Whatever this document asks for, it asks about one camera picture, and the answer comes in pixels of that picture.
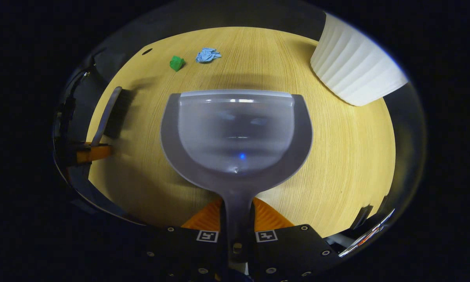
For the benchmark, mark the green paper scrap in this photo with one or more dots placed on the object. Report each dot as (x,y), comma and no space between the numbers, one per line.
(176,63)

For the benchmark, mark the small grey broom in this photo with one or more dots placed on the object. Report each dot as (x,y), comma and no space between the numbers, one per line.
(105,117)

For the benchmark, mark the white ribbed garbage bin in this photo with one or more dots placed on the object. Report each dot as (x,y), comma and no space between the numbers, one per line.
(352,66)

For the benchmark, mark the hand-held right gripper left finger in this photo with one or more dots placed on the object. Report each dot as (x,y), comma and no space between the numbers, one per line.
(188,254)

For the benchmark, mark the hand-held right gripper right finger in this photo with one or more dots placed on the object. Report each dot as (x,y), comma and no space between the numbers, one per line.
(286,254)

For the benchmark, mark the blue paper scrap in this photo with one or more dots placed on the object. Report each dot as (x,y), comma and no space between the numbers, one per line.
(207,55)

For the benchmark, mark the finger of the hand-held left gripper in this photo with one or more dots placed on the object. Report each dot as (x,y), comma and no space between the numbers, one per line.
(94,153)

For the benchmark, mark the grey plastic dustpan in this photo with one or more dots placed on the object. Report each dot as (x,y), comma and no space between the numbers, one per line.
(235,129)

